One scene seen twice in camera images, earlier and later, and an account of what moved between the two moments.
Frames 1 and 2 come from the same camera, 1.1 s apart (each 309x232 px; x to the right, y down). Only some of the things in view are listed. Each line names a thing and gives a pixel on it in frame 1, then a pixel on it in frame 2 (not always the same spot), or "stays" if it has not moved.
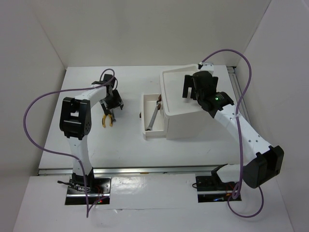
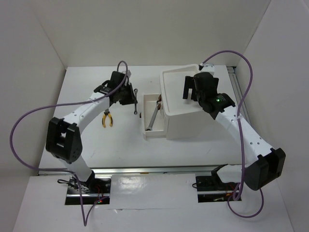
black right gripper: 188,83 stays
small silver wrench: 113,117 to 135,91
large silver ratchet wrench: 150,125 stays
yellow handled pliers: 104,120 stays
